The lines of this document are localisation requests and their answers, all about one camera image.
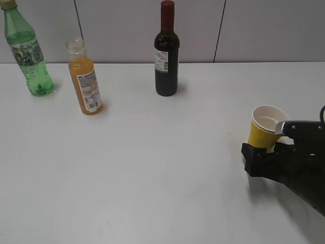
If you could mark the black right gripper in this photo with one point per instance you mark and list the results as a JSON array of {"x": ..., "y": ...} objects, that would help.
[{"x": 299, "y": 168}]

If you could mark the yellow paper cup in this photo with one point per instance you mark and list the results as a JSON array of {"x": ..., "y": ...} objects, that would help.
[{"x": 263, "y": 126}]

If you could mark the orange juice bottle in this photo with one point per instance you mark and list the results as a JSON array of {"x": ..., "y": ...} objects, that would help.
[{"x": 83, "y": 76}]

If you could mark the dark red wine bottle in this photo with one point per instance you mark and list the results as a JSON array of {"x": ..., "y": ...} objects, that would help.
[{"x": 166, "y": 52}]

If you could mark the green plastic soda bottle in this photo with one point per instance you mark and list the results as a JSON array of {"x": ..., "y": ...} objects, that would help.
[{"x": 22, "y": 40}]

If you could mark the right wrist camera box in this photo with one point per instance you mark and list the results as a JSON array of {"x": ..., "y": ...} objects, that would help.
[{"x": 308, "y": 136}]

